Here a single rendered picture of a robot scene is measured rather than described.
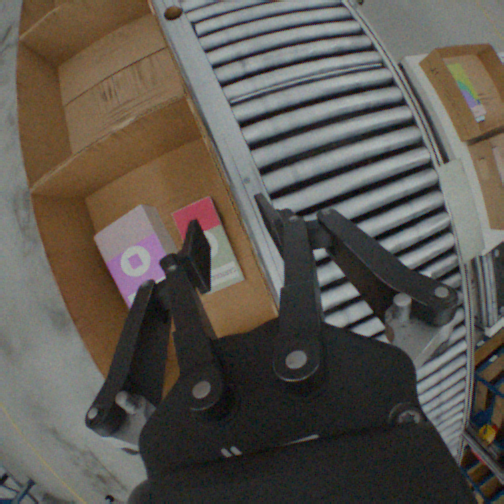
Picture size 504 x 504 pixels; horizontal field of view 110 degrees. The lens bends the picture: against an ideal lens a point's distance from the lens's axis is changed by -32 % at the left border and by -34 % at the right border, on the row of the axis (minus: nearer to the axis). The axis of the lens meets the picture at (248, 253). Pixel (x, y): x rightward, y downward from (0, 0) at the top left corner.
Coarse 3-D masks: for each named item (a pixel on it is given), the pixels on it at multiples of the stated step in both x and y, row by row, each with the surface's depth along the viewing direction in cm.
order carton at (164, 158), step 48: (96, 144) 30; (144, 144) 38; (192, 144) 45; (48, 192) 34; (96, 192) 46; (144, 192) 46; (192, 192) 46; (48, 240) 33; (240, 240) 48; (96, 288) 42; (240, 288) 48; (96, 336) 37
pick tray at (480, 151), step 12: (480, 144) 51; (492, 144) 55; (480, 156) 53; (492, 156) 48; (480, 168) 55; (492, 168) 50; (480, 180) 57; (492, 180) 52; (492, 192) 53; (492, 204) 55; (492, 216) 57; (492, 228) 58
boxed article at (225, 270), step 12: (192, 204) 45; (204, 204) 45; (180, 216) 45; (192, 216) 45; (204, 216) 45; (216, 216) 45; (180, 228) 46; (204, 228) 46; (216, 228) 46; (216, 240) 46; (228, 240) 47; (216, 252) 46; (228, 252) 46; (216, 264) 46; (228, 264) 46; (216, 276) 46; (228, 276) 46; (240, 276) 46; (216, 288) 47
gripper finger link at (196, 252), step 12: (192, 228) 19; (192, 240) 17; (204, 240) 21; (192, 252) 16; (204, 252) 19; (192, 264) 16; (204, 264) 18; (192, 276) 16; (204, 276) 17; (204, 288) 17
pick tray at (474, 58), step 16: (448, 48) 45; (464, 48) 46; (480, 48) 46; (432, 64) 49; (464, 64) 52; (480, 64) 51; (496, 64) 45; (432, 80) 53; (448, 80) 47; (480, 80) 52; (496, 80) 50; (448, 96) 51; (464, 96) 46; (480, 96) 53; (496, 96) 53; (448, 112) 55; (464, 112) 49; (496, 112) 54; (464, 128) 52; (480, 128) 55; (496, 128) 46
